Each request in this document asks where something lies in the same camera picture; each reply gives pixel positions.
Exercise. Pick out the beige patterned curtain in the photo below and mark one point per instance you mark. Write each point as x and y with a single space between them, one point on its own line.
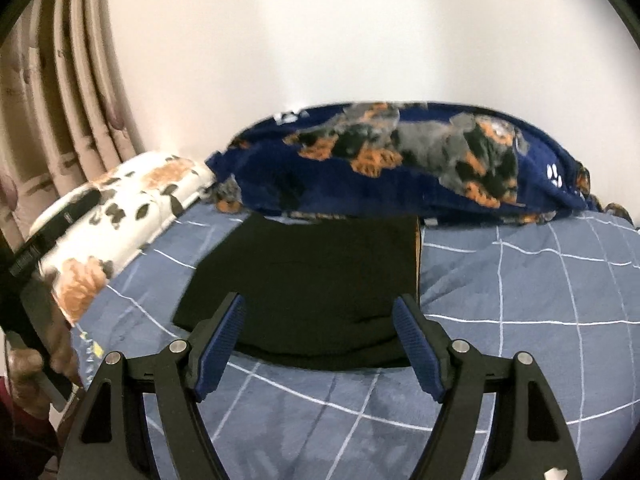
60 110

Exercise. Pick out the person's left forearm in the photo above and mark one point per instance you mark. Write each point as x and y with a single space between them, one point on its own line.
22 440

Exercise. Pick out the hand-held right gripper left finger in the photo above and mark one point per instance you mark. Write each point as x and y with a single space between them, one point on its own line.
220 350

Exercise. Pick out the blue grid bedsheet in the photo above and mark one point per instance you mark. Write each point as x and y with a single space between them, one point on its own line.
500 310

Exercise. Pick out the black pants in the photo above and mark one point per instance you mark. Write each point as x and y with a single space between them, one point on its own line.
310 280

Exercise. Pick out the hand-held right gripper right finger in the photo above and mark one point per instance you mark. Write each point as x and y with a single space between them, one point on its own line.
417 350

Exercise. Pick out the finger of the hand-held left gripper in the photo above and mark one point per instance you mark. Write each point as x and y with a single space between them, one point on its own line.
55 232

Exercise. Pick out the white floral pillow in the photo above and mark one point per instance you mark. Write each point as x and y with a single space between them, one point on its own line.
140 185

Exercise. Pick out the navy dog print blanket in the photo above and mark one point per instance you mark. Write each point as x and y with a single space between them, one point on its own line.
280 170

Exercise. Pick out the person's left hand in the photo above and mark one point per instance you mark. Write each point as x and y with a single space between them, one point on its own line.
27 380

